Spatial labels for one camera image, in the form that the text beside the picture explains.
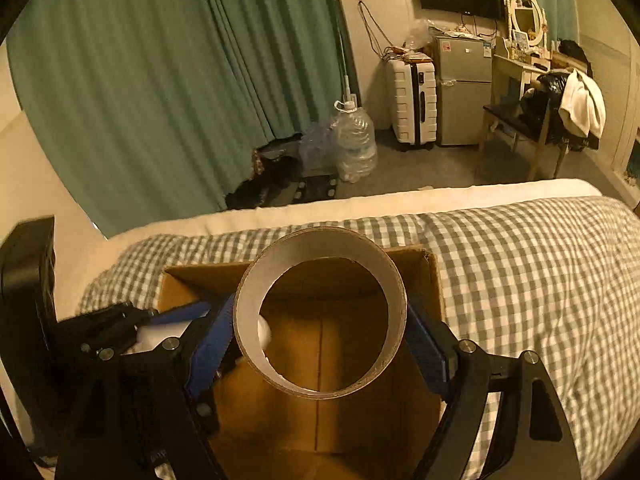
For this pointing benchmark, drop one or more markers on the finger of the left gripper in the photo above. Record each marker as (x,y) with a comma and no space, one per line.
(186,313)

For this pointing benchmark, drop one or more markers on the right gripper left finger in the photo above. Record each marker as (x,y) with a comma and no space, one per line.
(139,408)

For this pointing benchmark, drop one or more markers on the brown cardboard box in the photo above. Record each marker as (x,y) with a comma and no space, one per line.
(328,321)

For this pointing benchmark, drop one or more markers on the black bags on floor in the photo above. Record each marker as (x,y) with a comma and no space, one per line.
(300,166)

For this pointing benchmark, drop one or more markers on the grey checkered bed duvet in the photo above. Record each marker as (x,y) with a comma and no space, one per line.
(551,266)

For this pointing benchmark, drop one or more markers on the green window curtain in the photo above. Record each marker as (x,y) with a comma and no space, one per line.
(150,110)

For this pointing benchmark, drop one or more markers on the large clear water jug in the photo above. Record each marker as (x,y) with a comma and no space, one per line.
(356,152)

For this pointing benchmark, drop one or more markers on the white hard suitcase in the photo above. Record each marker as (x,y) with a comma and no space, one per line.
(412,92)

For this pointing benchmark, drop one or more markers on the wooden chair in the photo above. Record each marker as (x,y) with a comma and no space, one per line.
(535,118)

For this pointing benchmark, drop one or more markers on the white towel on chair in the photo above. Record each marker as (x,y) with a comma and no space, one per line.
(582,107)

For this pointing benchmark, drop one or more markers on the wooden dressing table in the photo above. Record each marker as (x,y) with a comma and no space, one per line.
(513,71)

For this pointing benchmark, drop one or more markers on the silver mini fridge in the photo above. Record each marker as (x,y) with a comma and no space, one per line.
(463,72)

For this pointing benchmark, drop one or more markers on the white oval vanity mirror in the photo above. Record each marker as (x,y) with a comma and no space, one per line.
(528,22)

